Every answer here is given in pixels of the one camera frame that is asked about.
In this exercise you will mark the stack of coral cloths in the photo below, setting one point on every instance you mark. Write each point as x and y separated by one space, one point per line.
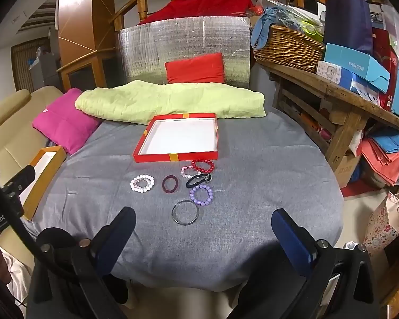
379 162

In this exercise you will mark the wooden bench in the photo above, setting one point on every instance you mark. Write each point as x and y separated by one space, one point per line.
345 119

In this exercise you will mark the floral paper gift bag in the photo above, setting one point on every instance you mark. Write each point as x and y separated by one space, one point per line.
384 226

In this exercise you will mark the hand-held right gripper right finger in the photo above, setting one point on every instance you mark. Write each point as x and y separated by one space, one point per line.
292 239

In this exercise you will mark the silver foil mat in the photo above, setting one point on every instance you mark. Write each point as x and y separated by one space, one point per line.
146 50

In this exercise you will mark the tall red box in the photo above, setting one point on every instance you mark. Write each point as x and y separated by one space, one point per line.
384 73

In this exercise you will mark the wicker basket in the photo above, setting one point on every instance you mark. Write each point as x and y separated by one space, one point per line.
286 51

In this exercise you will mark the blue cardboard shoe box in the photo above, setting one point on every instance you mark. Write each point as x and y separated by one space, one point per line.
355 69

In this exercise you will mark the wooden stair railing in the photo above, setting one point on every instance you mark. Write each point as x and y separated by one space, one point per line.
143 5

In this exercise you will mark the wooden cabinet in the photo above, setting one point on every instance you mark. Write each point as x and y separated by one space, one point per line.
83 16

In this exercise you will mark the pink pillow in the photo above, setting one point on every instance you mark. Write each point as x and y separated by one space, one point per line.
66 123

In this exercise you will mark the beige sofa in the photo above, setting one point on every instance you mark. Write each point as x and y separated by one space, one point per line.
10 133

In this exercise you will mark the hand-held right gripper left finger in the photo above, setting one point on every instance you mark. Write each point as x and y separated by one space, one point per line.
119 236

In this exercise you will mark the blue cloth in basket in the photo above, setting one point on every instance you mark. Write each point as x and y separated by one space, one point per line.
261 28

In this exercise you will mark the orange shallow box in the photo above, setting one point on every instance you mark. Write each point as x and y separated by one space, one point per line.
46 186

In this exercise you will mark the green folded blanket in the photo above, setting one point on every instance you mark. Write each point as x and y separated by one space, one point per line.
169 103

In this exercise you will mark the clear plastic bags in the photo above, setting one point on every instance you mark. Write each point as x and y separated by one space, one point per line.
302 20

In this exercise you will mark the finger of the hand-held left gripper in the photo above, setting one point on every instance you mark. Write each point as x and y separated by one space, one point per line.
23 176

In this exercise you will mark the large red pillow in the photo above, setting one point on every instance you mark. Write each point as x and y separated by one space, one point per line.
202 3

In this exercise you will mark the red shallow box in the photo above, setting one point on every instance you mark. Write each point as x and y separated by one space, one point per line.
173 157

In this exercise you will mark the silver bangle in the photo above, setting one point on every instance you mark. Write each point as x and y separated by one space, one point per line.
173 217

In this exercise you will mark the navy fabric bag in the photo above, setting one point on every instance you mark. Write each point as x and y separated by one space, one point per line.
347 23

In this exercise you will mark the small floral box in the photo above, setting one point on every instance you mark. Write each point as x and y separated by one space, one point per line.
329 70

